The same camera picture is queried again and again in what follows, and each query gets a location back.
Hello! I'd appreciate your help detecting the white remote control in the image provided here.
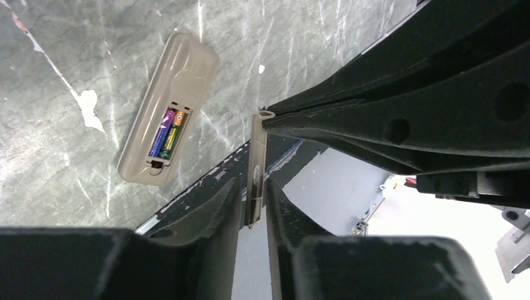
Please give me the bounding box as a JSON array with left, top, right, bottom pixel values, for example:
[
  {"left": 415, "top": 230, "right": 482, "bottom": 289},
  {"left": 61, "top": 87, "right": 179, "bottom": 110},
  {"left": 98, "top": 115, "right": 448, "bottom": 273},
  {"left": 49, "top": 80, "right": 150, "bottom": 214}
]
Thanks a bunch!
[{"left": 117, "top": 33, "right": 219, "bottom": 186}]

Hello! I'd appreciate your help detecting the beige battery compartment cover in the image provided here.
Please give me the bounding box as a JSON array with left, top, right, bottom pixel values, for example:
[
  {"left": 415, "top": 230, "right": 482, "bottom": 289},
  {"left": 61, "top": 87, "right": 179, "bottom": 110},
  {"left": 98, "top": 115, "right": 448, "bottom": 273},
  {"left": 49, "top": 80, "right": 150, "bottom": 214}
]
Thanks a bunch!
[{"left": 245, "top": 110, "right": 275, "bottom": 228}]

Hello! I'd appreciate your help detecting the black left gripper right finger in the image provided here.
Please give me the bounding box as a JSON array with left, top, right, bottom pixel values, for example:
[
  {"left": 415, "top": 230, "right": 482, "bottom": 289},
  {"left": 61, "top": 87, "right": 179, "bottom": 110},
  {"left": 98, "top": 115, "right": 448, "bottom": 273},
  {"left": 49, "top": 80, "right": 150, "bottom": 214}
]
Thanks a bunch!
[{"left": 264, "top": 180, "right": 490, "bottom": 299}]

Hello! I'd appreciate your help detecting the black copper battery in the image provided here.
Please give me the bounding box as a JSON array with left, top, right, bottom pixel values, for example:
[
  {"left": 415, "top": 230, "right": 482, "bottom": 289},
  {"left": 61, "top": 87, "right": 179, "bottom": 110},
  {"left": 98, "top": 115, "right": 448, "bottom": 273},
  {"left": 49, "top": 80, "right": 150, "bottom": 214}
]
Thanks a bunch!
[{"left": 158, "top": 110, "right": 186, "bottom": 159}]

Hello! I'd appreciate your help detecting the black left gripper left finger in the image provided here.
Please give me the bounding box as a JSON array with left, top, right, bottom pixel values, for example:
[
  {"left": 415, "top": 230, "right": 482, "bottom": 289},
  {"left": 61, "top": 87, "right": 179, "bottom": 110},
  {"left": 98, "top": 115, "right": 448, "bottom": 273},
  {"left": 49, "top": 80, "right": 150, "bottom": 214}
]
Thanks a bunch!
[{"left": 1, "top": 178, "right": 241, "bottom": 299}]

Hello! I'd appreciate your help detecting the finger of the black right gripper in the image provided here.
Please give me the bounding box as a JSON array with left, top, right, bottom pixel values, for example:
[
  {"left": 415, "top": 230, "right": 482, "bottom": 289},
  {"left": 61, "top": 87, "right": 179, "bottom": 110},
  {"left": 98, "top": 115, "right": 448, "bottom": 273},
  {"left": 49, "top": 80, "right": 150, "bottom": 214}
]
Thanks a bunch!
[
  {"left": 264, "top": 43, "right": 529, "bottom": 175},
  {"left": 269, "top": 1, "right": 529, "bottom": 116}
]

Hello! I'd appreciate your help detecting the blue purple battery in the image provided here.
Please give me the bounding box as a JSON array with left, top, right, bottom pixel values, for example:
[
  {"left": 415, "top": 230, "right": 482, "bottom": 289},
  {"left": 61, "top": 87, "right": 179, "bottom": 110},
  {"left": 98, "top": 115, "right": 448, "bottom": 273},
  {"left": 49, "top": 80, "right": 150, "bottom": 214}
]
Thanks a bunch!
[{"left": 149, "top": 108, "right": 176, "bottom": 158}]

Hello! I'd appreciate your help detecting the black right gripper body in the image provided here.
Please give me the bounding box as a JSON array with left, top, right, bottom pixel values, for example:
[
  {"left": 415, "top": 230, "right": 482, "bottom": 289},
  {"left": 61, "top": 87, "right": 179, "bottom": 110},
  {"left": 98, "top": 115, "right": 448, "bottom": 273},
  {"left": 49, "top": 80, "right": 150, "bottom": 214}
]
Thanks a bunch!
[{"left": 416, "top": 171, "right": 529, "bottom": 209}]

